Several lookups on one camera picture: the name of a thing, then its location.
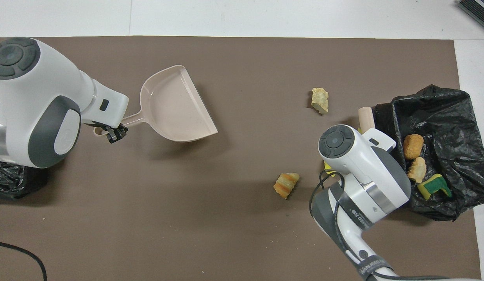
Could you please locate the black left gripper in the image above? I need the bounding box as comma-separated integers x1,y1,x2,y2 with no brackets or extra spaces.
85,122,128,144

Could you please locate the beige plastic dustpan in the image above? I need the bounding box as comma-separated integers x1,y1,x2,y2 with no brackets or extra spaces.
93,65,219,143

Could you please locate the striped croissant piece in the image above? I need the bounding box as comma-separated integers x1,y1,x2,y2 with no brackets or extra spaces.
273,173,300,199

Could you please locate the pale bread piece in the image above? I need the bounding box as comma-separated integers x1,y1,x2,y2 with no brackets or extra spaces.
407,157,427,183
311,87,329,114

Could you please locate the beige hand brush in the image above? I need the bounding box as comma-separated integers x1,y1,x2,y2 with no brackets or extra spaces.
357,106,376,133

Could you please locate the brown bread roll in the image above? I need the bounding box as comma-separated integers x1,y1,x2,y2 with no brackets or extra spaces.
403,134,425,160

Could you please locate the yellow and green sponge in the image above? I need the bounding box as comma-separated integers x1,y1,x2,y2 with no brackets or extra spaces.
417,173,452,201

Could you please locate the black bag lined bin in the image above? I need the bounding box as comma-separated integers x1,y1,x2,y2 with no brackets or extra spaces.
0,158,49,199
373,85,484,222

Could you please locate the brown table mat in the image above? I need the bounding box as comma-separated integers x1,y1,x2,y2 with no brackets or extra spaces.
0,36,481,281

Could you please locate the dark ribbed panel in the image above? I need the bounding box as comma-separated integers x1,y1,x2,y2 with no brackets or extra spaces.
458,0,484,34

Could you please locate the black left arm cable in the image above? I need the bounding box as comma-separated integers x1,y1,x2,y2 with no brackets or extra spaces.
0,241,48,281

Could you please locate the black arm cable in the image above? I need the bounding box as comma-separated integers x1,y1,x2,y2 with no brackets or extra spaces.
309,170,449,281
0,241,48,281

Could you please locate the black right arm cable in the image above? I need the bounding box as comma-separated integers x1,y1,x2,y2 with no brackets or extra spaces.
309,170,449,281

